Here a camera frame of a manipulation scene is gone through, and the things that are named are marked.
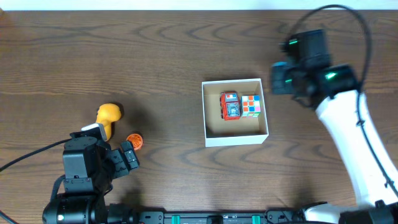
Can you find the orange turbine wheel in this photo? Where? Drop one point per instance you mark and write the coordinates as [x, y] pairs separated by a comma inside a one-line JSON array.
[[136, 140]]

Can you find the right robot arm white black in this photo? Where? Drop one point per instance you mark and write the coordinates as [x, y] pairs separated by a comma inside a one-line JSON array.
[[341, 107]]

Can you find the orange toy dinosaur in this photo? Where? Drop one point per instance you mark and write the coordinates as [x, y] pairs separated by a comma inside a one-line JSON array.
[[106, 115]]

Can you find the red toy car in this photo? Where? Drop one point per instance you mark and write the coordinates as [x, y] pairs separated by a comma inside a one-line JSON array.
[[230, 106]]

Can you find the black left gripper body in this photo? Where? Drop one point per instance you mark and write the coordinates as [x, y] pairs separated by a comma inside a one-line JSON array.
[[117, 160]]

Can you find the colourful puzzle cube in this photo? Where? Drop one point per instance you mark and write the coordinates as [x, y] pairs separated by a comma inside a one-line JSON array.
[[250, 106]]

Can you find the white cardboard box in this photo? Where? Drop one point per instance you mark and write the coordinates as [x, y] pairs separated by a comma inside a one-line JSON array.
[[242, 131]]

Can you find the blue white ball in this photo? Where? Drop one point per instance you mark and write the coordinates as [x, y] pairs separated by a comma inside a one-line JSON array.
[[280, 65]]

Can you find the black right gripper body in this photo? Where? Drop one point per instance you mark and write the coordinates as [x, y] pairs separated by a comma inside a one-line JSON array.
[[280, 78]]

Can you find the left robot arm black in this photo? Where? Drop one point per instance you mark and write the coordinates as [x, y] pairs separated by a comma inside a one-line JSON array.
[[77, 204]]

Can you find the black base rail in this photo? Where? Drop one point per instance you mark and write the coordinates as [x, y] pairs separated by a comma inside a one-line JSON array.
[[236, 217]]

